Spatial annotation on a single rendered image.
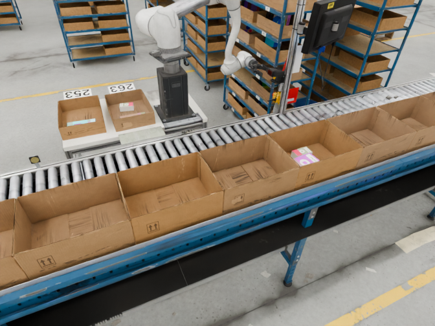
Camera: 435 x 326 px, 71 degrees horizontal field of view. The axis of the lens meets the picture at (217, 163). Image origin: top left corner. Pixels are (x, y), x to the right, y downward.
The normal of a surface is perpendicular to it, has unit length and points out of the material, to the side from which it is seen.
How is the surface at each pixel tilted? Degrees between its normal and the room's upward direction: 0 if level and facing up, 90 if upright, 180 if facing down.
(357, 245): 0
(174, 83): 90
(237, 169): 0
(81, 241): 90
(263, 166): 0
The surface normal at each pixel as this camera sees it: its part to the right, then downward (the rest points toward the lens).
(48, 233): 0.01, -0.76
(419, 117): -0.91, 0.23
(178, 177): 0.41, 0.59
